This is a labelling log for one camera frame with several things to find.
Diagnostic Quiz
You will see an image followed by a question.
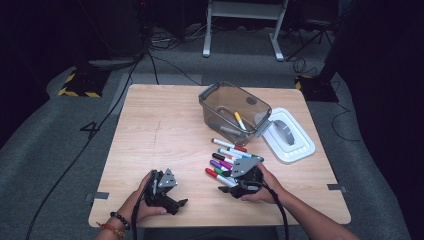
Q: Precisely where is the grey round stand base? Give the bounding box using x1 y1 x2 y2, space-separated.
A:
88 57 138 72

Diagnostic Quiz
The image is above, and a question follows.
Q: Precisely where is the transparent grey storage box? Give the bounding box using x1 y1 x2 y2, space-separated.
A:
198 81 273 147

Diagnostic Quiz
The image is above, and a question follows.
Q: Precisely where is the red capped pen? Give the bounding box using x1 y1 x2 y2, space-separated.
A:
204 167 238 188

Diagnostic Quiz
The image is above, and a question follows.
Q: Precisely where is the red orange bead bracelet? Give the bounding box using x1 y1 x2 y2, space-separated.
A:
95 221 126 239

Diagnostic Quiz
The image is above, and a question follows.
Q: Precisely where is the white lid with grey handle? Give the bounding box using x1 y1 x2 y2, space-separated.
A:
261 107 317 165

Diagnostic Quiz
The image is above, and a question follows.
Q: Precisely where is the black tripod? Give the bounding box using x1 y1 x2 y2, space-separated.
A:
285 18 334 62

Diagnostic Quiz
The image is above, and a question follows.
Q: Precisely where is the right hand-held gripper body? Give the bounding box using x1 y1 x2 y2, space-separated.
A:
230 156 264 199

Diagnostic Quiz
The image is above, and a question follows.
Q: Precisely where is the right hand-held gripper black cable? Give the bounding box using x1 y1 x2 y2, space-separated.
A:
261 181 290 240

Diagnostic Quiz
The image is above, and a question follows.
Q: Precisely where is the black bead bracelet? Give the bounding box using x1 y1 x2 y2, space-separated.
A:
109 211 131 231

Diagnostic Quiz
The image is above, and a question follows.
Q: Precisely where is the row of coloured markers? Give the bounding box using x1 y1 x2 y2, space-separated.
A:
209 137 265 179

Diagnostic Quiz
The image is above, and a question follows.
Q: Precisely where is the long black floor cable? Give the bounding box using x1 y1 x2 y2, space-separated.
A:
25 58 141 240

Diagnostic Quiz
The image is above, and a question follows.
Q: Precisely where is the left hand-held gripper black cable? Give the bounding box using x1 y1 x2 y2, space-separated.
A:
131 179 148 240

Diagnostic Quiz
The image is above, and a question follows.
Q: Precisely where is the black yellow striped stand base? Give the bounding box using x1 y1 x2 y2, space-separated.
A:
57 67 111 99
294 74 340 103

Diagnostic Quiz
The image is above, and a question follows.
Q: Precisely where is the coiled black floor cable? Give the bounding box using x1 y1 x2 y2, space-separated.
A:
292 57 318 77

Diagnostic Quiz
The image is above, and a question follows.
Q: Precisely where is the hand-held gripper black cable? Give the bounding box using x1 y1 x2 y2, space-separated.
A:
131 179 148 240
261 181 290 240

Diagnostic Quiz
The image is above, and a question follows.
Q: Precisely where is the bundle of floor cables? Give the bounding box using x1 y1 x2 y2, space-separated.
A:
149 26 208 51

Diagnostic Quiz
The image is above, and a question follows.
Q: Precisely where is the person's right hand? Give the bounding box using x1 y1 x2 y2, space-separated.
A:
240 163 285 204

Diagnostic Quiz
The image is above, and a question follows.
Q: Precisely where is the yellow capped pen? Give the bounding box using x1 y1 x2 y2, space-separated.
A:
233 111 248 132

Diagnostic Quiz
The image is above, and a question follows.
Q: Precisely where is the thin black floor cable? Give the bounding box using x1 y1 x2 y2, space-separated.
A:
146 49 203 87

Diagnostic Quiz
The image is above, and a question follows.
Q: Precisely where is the curved black floor cable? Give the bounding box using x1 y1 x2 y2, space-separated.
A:
330 101 362 143

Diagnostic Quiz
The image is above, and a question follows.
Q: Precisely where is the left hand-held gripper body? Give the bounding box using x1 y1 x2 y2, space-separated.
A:
145 168 178 207

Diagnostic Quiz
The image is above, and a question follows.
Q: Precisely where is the white desk frame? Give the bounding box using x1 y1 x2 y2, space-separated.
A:
202 0 290 63

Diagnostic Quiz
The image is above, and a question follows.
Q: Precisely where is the person's left hand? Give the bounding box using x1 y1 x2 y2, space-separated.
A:
119 170 168 224

